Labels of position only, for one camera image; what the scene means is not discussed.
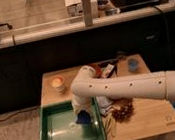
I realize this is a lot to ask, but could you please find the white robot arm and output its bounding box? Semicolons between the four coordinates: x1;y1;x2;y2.
70;65;175;114

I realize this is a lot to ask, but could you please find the green plastic tray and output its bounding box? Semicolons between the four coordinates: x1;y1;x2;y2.
39;98;106;140

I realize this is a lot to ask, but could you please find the orange bowl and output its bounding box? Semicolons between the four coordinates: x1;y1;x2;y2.
91;63;102;78

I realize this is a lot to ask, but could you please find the black white packet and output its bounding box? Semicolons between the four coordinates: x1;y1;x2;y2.
99;61;117;79

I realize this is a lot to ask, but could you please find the blue small cup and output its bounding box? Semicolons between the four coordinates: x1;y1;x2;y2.
127;58;139;73

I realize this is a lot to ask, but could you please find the brown pinecone cluster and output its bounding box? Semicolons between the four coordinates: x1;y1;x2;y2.
112;98;134;123

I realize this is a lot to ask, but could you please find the beige bundle of sticks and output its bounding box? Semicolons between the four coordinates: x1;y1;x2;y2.
104;114;117;137

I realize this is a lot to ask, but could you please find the white cardboard box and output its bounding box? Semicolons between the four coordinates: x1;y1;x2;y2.
65;0;99;18

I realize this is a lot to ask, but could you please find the wooden table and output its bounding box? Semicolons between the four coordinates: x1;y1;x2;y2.
34;48;175;140

